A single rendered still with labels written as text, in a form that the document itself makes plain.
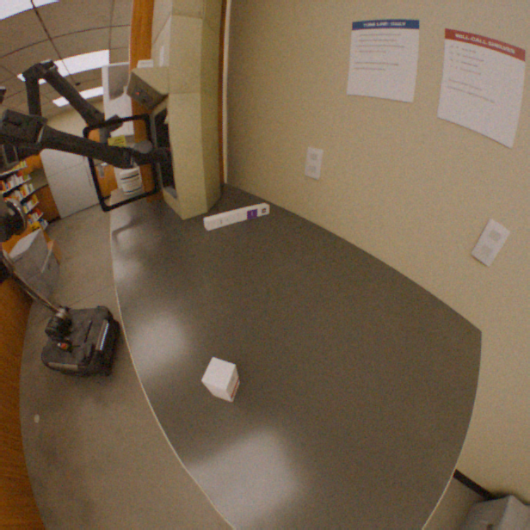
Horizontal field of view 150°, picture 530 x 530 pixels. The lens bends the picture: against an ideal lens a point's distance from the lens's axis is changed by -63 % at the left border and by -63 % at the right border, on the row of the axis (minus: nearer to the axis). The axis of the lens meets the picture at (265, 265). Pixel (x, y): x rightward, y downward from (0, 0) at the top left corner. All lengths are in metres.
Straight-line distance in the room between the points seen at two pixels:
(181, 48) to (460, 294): 1.15
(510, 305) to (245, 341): 0.74
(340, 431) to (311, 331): 0.19
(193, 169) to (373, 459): 0.90
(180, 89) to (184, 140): 0.19
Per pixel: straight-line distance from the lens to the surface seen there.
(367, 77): 0.71
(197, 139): 0.75
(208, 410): 0.34
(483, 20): 0.77
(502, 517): 1.94
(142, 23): 1.25
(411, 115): 0.64
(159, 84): 0.74
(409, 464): 0.42
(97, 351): 1.50
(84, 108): 1.08
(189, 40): 0.82
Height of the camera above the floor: 1.26
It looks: 39 degrees down
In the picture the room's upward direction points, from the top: 3 degrees clockwise
